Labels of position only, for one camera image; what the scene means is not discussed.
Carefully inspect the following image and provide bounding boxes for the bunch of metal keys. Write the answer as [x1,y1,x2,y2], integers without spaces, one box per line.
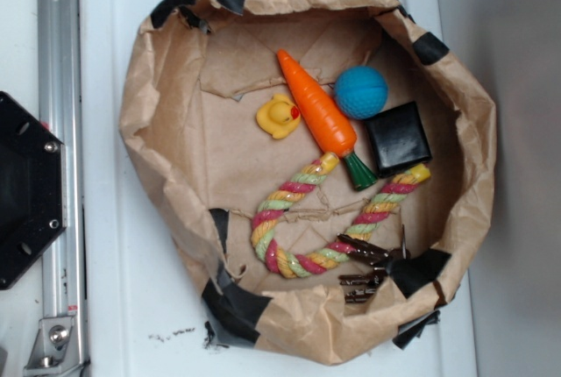
[337,226,411,304]

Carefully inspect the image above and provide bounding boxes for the yellow rubber duck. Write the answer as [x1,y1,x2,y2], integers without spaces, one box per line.
[256,94,302,139]

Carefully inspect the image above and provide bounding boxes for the black leather wallet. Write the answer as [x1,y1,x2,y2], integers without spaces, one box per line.
[364,102,432,178]

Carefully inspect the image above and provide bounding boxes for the multicolour rope toy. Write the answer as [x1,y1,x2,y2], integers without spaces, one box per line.
[251,153,431,279]

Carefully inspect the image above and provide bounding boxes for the metal corner bracket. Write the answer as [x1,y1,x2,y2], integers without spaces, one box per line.
[23,316,79,376]

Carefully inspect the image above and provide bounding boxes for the orange toy carrot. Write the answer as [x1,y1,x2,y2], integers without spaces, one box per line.
[277,49,378,190]

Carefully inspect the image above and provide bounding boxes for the blue dimpled ball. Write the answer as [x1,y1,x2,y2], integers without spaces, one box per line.
[334,66,388,120]

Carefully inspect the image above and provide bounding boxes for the aluminium extrusion rail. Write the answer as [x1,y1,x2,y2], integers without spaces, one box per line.
[38,0,90,376]

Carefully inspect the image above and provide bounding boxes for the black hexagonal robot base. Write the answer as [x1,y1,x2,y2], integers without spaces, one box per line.
[1,92,66,290]

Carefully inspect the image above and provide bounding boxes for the brown paper bag bin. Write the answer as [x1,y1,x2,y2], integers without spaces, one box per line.
[119,0,497,365]

